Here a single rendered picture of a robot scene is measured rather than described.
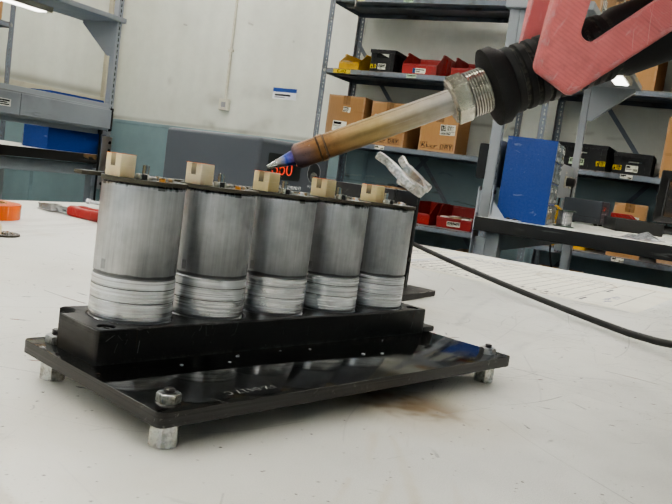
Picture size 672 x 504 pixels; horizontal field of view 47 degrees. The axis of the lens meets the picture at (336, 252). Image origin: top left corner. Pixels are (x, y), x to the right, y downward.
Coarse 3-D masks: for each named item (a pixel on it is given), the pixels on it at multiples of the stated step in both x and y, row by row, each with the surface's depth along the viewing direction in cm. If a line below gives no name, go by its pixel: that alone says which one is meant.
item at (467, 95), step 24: (480, 72) 23; (432, 96) 24; (456, 96) 23; (480, 96) 23; (360, 120) 24; (384, 120) 24; (408, 120) 24; (432, 120) 24; (456, 120) 24; (312, 144) 24; (336, 144) 24; (360, 144) 24
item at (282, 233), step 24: (264, 216) 26; (288, 216) 26; (312, 216) 26; (264, 240) 26; (288, 240) 26; (264, 264) 26; (288, 264) 26; (264, 288) 26; (288, 288) 26; (264, 312) 26; (288, 312) 26
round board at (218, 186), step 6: (192, 186) 24; (198, 186) 23; (204, 186) 23; (210, 186) 23; (216, 186) 24; (222, 186) 24; (240, 186) 24; (228, 192) 23; (234, 192) 24; (240, 192) 24; (246, 192) 24; (252, 192) 24; (258, 192) 25
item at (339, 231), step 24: (336, 216) 28; (360, 216) 28; (312, 240) 28; (336, 240) 28; (360, 240) 28; (312, 264) 28; (336, 264) 28; (360, 264) 29; (312, 288) 28; (336, 288) 28; (336, 312) 28
